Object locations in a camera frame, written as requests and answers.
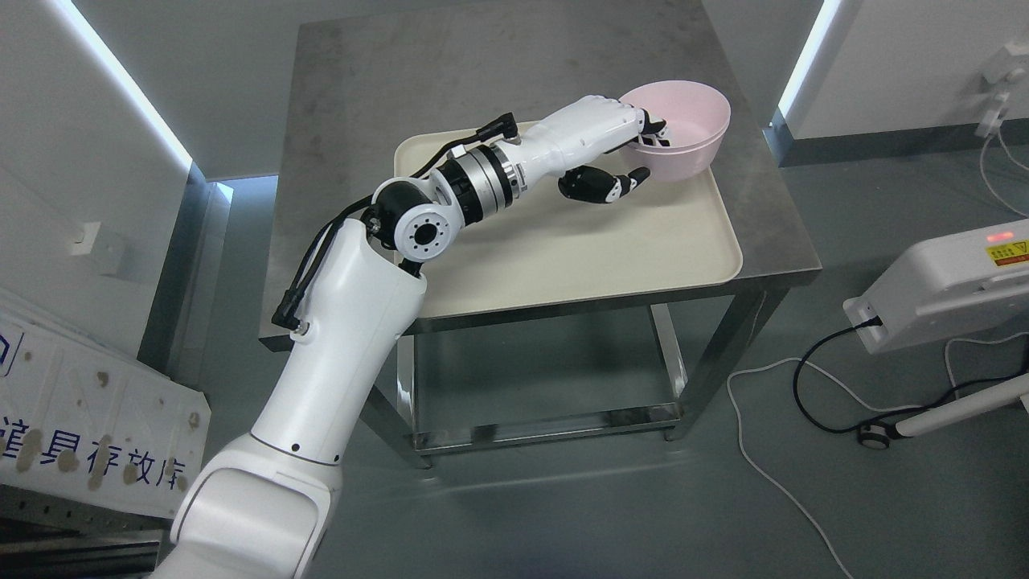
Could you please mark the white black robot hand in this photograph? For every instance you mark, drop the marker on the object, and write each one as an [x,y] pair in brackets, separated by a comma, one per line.
[565,142]

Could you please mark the pink bowl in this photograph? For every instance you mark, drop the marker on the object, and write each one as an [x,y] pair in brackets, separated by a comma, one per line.
[667,163]
[697,117]

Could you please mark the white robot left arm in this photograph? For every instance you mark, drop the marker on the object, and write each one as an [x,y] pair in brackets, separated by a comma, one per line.
[261,506]

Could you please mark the cream plastic tray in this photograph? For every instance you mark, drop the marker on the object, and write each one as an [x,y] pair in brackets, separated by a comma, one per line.
[547,250]

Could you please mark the white machine on stand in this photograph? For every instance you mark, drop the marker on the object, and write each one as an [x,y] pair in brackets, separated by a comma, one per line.
[946,287]

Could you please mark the caster wheel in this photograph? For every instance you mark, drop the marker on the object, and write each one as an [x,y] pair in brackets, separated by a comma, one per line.
[873,435]

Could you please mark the white sign board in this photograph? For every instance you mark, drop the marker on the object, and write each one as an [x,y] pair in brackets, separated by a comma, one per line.
[81,421]

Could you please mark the white wall charger plug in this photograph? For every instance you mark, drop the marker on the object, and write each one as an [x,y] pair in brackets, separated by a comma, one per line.
[1003,73]

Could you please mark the white wall socket box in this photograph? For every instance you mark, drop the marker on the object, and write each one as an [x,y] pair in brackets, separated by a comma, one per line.
[100,252]

